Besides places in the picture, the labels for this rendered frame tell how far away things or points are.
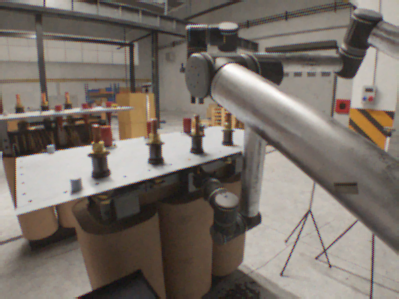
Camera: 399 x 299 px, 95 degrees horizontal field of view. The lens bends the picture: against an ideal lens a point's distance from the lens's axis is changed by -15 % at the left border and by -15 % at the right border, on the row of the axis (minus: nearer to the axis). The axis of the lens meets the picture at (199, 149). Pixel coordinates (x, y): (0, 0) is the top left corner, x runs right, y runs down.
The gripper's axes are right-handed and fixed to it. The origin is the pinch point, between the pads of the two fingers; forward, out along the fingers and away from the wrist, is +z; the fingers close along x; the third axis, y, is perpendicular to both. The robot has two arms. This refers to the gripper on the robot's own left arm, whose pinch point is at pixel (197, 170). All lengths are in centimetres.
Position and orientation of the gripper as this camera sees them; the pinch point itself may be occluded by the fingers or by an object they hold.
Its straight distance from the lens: 123.5
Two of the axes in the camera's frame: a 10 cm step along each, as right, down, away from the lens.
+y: 0.8, -9.0, -4.3
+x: -9.2, 1.0, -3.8
